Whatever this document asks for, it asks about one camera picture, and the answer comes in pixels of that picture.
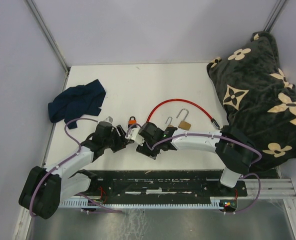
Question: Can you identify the red cable lock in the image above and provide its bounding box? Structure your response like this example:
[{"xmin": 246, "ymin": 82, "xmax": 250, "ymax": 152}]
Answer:
[{"xmin": 146, "ymin": 98, "xmax": 221, "ymax": 130}]

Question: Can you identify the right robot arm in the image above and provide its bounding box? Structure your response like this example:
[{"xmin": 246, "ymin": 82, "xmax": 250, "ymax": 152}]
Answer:
[{"xmin": 127, "ymin": 122, "xmax": 260, "ymax": 196}]

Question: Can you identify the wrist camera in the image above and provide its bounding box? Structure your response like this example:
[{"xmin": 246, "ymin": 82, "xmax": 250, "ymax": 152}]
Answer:
[
  {"xmin": 104, "ymin": 116, "xmax": 113, "ymax": 124},
  {"xmin": 125, "ymin": 127, "xmax": 145, "ymax": 146}
]

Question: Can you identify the long shackle brass padlock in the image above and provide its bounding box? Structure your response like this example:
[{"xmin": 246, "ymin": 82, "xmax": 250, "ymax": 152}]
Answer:
[{"xmin": 165, "ymin": 116, "xmax": 173, "ymax": 128}]

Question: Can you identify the white slotted cable duct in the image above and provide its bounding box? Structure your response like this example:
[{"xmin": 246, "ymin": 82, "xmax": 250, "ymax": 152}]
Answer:
[{"xmin": 59, "ymin": 197, "xmax": 232, "ymax": 210}]

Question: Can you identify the orange padlock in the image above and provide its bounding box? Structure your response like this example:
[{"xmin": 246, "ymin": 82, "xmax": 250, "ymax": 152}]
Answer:
[{"xmin": 128, "ymin": 116, "xmax": 137, "ymax": 128}]

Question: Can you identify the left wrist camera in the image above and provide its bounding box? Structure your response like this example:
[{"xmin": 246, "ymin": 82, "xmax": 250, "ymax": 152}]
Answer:
[{"xmin": 104, "ymin": 116, "xmax": 113, "ymax": 124}]

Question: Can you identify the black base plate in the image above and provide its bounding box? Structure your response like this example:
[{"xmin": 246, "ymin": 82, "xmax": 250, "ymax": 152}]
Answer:
[{"xmin": 87, "ymin": 170, "xmax": 248, "ymax": 198}]

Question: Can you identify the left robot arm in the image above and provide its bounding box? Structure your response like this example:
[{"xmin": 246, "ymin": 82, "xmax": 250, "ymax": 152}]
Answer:
[{"xmin": 18, "ymin": 121, "xmax": 133, "ymax": 220}]

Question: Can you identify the navy blue cloth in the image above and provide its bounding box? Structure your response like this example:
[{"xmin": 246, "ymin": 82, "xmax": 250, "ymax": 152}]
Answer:
[{"xmin": 48, "ymin": 79, "xmax": 106, "ymax": 130}]

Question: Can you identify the black floral blanket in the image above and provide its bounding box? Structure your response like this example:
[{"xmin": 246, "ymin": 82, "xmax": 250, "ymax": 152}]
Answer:
[{"xmin": 207, "ymin": 31, "xmax": 296, "ymax": 172}]

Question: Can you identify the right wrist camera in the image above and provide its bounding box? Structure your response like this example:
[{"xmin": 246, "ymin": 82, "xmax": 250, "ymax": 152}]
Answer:
[{"xmin": 125, "ymin": 127, "xmax": 145, "ymax": 146}]

